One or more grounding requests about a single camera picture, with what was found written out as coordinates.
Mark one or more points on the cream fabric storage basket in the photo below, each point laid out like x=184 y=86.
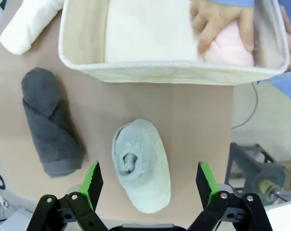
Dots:
x=159 y=72

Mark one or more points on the grey metal stand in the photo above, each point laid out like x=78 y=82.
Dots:
x=268 y=175

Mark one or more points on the person's right forearm blue sleeve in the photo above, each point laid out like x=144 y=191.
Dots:
x=234 y=3

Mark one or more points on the cream white towel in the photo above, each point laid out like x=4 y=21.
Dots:
x=147 y=31

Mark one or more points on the person's left forearm blue sleeve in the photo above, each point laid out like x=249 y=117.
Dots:
x=288 y=86

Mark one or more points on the dark grey towel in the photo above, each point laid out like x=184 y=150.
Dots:
x=49 y=125

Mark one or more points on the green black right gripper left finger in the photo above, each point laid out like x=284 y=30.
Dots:
x=87 y=183

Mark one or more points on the pink towel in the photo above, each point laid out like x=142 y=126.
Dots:
x=227 y=53

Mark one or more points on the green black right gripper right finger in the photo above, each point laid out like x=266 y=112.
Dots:
x=207 y=183

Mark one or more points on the pale mint towel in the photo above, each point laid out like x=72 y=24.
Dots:
x=147 y=168

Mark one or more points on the person's right hand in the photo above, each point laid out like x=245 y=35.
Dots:
x=219 y=19

